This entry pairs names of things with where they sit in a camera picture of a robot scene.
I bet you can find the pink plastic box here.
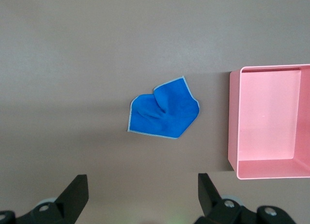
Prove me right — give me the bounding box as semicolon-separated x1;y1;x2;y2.
227;64;310;180

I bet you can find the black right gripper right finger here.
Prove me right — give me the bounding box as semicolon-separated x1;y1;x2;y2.
196;173;297;224

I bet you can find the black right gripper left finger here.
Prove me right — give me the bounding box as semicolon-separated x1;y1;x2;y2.
0;174;89;224

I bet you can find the blue microfibre cloth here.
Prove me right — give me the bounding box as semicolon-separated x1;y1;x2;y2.
126;75;200;140

